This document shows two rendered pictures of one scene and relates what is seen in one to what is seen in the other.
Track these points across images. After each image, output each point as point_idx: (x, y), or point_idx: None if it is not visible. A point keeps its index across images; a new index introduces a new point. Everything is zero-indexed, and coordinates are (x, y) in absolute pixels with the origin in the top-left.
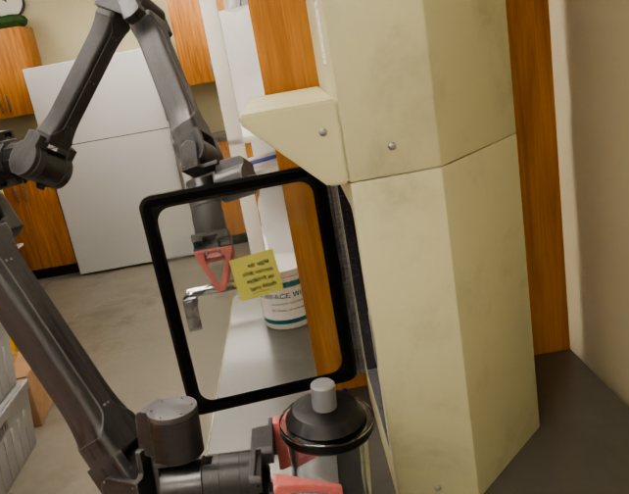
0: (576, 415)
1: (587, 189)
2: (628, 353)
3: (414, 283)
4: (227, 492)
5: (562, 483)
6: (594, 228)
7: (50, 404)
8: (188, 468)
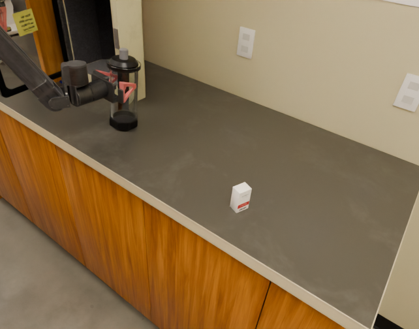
0: (153, 72)
1: None
2: (160, 50)
3: (130, 15)
4: (100, 93)
5: (164, 88)
6: (143, 4)
7: None
8: (84, 87)
